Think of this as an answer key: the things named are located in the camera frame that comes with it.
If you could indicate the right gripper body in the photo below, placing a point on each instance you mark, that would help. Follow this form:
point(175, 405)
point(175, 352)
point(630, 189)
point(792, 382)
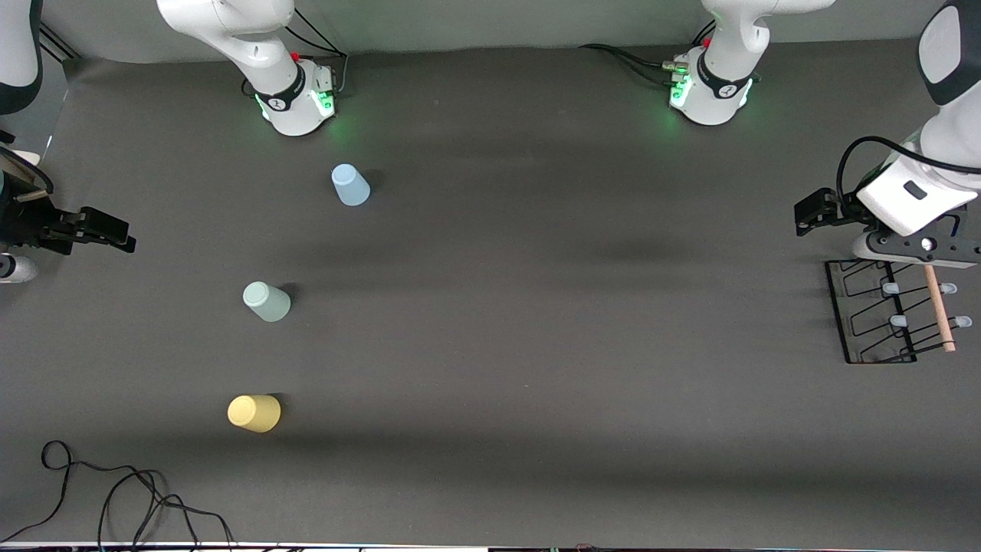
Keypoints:
point(27, 222)

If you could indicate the pale green plastic cup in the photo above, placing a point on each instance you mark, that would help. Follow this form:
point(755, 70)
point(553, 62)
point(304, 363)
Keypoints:
point(267, 303)

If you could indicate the yellow plastic cup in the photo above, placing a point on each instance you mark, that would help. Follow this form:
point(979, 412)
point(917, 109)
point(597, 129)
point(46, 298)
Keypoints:
point(254, 414)

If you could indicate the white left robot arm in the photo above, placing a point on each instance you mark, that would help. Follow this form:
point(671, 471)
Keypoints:
point(716, 92)

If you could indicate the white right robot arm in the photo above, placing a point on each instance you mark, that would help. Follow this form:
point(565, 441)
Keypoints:
point(287, 92)

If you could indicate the light blue plastic cup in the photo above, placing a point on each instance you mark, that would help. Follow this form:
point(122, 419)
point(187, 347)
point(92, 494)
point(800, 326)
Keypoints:
point(351, 188)

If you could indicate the beige furniture piece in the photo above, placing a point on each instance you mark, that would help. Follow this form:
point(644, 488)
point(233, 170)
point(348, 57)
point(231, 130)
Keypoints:
point(29, 158)

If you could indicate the dark grey table mat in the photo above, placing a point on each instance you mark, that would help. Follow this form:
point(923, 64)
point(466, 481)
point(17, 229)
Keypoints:
point(613, 422)

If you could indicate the dark metal frame bar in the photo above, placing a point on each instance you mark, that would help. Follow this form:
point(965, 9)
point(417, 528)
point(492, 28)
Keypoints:
point(57, 44)

